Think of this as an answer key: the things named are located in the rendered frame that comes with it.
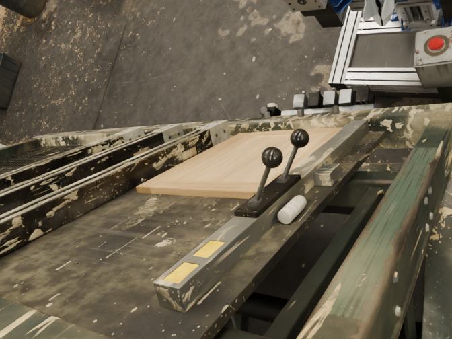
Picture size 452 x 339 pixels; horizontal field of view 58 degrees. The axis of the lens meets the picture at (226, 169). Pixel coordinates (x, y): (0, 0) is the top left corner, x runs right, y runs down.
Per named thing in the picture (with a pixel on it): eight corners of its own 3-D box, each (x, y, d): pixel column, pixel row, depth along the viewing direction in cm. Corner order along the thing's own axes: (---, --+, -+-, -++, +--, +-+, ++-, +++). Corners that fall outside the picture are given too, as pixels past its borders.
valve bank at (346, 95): (395, 97, 158) (379, 70, 139) (392, 132, 156) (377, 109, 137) (280, 107, 187) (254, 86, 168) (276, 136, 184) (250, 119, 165)
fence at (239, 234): (368, 131, 129) (367, 119, 128) (185, 313, 56) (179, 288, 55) (353, 132, 132) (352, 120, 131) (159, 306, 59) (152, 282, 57)
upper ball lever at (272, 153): (266, 208, 77) (289, 150, 70) (257, 217, 74) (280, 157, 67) (249, 198, 79) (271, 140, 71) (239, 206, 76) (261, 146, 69)
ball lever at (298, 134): (292, 185, 86) (315, 131, 79) (284, 192, 84) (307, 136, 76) (277, 177, 88) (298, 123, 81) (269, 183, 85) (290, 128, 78)
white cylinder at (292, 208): (292, 225, 75) (309, 208, 81) (290, 210, 75) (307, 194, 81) (278, 224, 77) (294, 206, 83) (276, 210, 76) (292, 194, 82)
